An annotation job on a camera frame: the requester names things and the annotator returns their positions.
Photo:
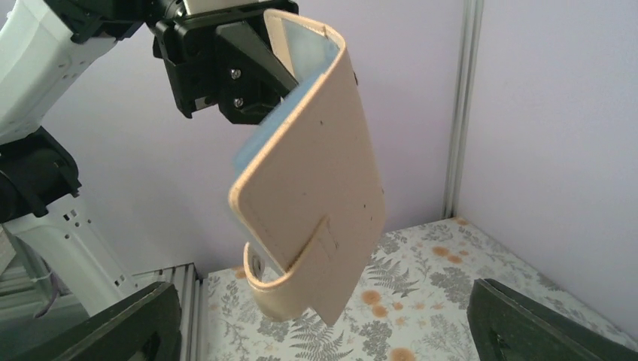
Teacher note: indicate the floral patterned table mat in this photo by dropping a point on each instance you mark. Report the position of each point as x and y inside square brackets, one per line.
[410, 303]

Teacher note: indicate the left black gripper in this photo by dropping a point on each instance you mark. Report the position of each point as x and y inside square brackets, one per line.
[224, 58]

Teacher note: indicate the aluminium mounting rail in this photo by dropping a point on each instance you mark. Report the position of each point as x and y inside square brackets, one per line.
[35, 309]

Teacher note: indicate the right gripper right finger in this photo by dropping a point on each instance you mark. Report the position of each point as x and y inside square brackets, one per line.
[507, 325]

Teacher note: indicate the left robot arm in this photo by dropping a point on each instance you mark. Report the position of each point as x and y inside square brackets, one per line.
[45, 47]

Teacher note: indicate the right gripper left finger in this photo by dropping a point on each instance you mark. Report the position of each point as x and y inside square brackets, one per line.
[147, 322]

